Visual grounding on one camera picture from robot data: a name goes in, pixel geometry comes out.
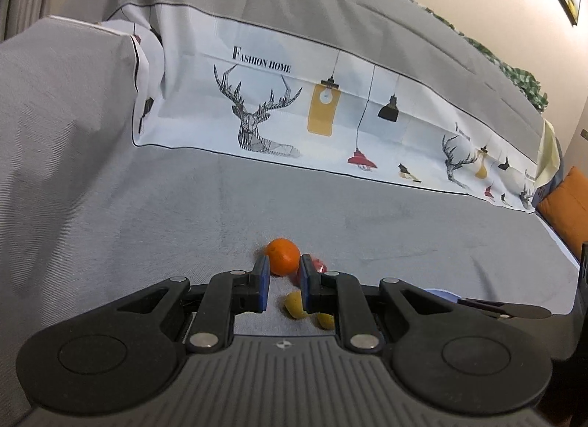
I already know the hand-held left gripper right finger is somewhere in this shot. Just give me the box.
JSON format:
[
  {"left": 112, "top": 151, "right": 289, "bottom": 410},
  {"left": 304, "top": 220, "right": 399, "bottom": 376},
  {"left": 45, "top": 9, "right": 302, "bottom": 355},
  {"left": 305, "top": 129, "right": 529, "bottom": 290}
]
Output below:
[{"left": 300, "top": 255, "right": 460, "bottom": 355}]

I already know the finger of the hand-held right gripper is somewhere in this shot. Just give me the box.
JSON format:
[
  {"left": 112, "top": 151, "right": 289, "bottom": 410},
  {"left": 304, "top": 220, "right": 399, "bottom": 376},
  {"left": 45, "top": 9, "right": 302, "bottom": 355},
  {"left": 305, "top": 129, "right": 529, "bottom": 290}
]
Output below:
[{"left": 457, "top": 297, "right": 553, "bottom": 320}]

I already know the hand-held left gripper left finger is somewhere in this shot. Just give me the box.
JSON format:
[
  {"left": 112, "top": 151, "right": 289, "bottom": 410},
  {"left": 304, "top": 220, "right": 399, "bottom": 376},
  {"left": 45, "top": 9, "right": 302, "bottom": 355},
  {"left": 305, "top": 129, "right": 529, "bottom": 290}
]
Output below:
[{"left": 110, "top": 256, "right": 271, "bottom": 355}]

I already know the bare orange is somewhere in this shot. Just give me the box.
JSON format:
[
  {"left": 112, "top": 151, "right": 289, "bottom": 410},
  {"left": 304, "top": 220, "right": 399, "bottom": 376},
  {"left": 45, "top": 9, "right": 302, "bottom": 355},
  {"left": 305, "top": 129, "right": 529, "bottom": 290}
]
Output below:
[{"left": 265, "top": 238, "right": 301, "bottom": 276}]

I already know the blue plate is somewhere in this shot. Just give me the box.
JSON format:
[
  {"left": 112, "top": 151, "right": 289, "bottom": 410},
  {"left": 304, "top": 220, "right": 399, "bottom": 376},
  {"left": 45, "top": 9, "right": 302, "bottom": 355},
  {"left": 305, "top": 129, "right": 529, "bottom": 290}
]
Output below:
[{"left": 425, "top": 288, "right": 460, "bottom": 303}]

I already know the plastic-wrapped red fruit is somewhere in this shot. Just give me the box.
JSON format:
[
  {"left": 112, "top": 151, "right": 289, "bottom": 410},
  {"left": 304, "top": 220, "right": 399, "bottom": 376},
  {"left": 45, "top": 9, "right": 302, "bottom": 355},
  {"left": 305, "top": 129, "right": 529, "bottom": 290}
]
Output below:
[{"left": 294, "top": 256, "right": 329, "bottom": 287}]

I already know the orange cushion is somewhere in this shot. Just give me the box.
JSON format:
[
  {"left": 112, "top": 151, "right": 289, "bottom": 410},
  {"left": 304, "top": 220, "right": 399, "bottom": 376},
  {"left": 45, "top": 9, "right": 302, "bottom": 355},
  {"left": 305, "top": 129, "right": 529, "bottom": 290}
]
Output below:
[{"left": 537, "top": 166, "right": 588, "bottom": 262}]

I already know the grey printed sofa cover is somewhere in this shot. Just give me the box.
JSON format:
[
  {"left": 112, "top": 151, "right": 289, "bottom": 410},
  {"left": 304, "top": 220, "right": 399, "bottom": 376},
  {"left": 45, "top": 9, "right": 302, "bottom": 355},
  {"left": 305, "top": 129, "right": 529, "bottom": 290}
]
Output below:
[{"left": 0, "top": 0, "right": 584, "bottom": 414}]

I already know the cream cloth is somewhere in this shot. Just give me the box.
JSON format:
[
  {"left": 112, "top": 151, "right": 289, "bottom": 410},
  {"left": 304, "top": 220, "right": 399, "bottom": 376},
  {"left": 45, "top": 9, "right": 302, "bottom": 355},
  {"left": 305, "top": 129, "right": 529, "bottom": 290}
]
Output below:
[{"left": 533, "top": 119, "right": 563, "bottom": 189}]

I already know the green checkered cloth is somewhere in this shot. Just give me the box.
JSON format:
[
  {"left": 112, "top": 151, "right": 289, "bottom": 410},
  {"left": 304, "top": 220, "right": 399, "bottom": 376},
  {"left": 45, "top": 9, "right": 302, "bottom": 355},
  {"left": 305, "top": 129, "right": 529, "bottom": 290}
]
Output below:
[{"left": 298, "top": 0, "right": 549, "bottom": 113}]

